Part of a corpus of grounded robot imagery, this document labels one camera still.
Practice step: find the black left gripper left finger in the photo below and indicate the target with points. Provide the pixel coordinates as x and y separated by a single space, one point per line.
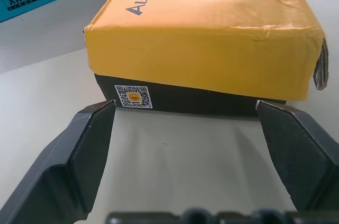
66 165

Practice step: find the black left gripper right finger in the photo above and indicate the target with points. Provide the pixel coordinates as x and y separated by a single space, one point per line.
296 155

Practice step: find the black box with QR code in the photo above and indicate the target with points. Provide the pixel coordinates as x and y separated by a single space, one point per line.
212 102

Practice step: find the yellow and black shoe box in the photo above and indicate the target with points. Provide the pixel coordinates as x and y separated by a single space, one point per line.
201 41

